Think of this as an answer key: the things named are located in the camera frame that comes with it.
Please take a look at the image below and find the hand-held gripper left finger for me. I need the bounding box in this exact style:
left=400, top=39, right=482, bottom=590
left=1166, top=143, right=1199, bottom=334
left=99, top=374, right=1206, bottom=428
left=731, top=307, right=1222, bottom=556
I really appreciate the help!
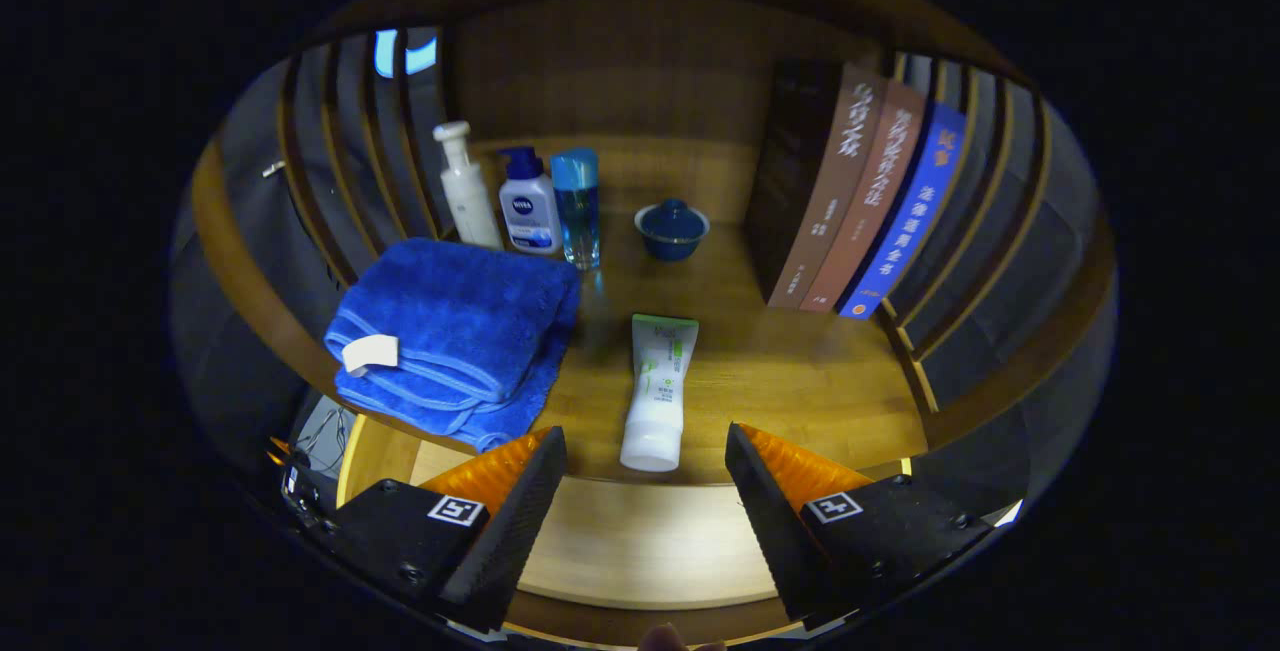
left=300, top=426, right=568, bottom=634

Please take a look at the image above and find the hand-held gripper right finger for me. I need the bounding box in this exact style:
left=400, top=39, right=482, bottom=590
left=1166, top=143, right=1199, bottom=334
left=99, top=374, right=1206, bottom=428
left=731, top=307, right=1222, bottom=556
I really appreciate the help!
left=725, top=421, right=1001, bottom=632

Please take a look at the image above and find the white and green tube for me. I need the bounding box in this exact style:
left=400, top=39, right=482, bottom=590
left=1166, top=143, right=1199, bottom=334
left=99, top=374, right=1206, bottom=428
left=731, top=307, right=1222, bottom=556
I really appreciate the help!
left=619, top=313, right=700, bottom=474

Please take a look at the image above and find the wooden countertop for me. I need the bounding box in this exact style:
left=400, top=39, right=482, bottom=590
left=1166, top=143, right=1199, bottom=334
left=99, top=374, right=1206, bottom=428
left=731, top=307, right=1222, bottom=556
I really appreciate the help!
left=350, top=136, right=931, bottom=487

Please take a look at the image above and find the wooden cabinet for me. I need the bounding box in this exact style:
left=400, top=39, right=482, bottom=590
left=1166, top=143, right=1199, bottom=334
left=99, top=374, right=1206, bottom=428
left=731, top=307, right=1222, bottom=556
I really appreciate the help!
left=190, top=0, right=1116, bottom=492

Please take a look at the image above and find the black electronic device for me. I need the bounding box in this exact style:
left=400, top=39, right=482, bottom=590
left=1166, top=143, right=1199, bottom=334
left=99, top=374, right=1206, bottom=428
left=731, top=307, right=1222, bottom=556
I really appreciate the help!
left=270, top=436, right=341, bottom=527

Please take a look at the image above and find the folded blue towel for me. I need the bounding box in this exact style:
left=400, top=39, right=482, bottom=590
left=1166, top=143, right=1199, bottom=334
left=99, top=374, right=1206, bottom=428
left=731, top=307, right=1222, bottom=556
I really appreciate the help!
left=323, top=237, right=583, bottom=454

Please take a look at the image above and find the blue lidded teacup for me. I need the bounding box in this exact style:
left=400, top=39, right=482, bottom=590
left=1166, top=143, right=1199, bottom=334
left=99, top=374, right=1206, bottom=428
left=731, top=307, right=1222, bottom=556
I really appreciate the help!
left=634, top=198, right=711, bottom=263

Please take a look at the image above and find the white bottle with blue cap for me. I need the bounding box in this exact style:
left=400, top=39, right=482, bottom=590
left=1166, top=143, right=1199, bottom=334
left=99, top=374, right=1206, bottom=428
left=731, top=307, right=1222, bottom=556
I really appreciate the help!
left=497, top=146, right=563, bottom=257

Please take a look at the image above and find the clear blue bottle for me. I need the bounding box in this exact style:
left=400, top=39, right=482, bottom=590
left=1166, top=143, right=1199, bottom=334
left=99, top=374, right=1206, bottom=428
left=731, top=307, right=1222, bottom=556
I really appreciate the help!
left=550, top=149, right=602, bottom=270

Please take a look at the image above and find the reddish brown book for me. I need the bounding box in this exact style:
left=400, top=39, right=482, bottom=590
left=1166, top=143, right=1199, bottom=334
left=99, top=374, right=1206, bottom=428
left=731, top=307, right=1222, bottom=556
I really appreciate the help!
left=800, top=79, right=929, bottom=314

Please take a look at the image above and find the blue book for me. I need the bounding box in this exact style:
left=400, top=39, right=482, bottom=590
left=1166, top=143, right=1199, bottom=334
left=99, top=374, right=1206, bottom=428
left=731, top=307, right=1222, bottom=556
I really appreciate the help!
left=838, top=101, right=969, bottom=320

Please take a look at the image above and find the white pump bottle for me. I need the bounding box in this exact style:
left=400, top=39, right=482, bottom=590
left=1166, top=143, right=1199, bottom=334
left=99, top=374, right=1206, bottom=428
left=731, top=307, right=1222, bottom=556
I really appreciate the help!
left=432, top=121, right=503, bottom=252

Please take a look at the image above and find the dark brown book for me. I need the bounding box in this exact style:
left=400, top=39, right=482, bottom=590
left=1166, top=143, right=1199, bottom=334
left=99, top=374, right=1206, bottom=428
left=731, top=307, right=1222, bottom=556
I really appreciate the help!
left=743, top=58, right=891, bottom=310

